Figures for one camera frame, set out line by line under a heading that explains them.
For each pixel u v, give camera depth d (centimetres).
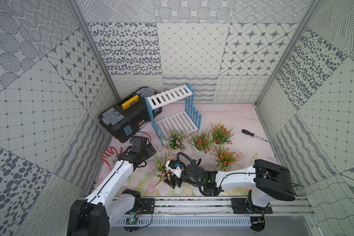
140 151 64
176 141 82
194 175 58
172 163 62
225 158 76
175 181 65
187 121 107
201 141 81
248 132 104
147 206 73
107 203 44
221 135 87
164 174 65
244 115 115
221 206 76
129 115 93
